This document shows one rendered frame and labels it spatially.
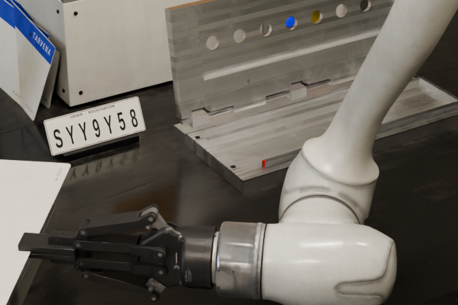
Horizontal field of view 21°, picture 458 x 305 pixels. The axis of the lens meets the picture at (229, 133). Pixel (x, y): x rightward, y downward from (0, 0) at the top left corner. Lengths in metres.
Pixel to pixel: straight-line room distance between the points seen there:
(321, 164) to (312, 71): 0.51
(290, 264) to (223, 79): 0.58
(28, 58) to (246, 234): 0.73
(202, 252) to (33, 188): 0.29
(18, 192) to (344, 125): 0.43
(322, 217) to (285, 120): 0.52
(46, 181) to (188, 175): 0.28
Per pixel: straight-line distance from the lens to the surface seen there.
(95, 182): 1.84
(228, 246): 1.44
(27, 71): 2.07
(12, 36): 2.14
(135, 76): 2.08
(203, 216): 1.75
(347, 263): 1.43
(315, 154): 1.54
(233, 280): 1.45
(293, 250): 1.43
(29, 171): 1.68
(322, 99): 2.03
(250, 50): 1.97
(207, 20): 1.92
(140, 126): 1.95
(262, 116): 1.97
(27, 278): 1.62
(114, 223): 1.47
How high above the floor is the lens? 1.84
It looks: 29 degrees down
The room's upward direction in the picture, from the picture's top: straight up
